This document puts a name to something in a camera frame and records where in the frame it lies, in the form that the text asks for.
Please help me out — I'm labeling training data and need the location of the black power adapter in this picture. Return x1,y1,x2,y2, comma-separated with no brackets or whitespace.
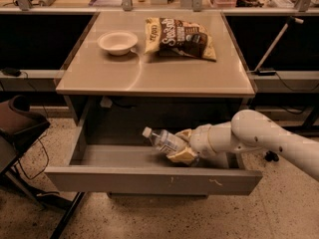
255,68,276,76
1,68,21,77

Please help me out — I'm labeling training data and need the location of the black power adapter left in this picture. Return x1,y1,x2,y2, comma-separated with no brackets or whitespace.
1,68,21,77

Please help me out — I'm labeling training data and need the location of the white rod with black base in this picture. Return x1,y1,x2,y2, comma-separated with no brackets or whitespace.
253,16,304,73

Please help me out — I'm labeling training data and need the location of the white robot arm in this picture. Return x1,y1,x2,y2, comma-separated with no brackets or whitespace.
167,110,319,180

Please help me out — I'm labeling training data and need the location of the grey desk cabinet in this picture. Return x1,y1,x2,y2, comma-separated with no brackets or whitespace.
56,11,255,128

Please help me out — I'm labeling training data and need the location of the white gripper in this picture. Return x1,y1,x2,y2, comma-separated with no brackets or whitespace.
166,124,213,165

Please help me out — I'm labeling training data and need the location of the black cable on floor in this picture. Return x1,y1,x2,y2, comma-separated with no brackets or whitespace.
16,72,51,181

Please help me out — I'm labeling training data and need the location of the open grey top drawer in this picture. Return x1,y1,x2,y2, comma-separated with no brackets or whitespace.
46,107,262,196

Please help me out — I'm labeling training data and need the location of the clear plastic water bottle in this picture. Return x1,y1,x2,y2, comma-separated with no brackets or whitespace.
143,126,187,155

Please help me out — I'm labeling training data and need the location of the dark office chair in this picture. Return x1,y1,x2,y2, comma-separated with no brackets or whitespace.
0,95,86,239

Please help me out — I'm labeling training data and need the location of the brown chip bag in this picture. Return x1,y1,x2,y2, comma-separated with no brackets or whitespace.
145,17,216,61

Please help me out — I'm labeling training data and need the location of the black power adapter right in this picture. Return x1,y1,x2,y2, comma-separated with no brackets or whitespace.
255,68,276,76

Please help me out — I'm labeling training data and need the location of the white bowl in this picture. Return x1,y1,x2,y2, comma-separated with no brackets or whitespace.
97,31,138,56

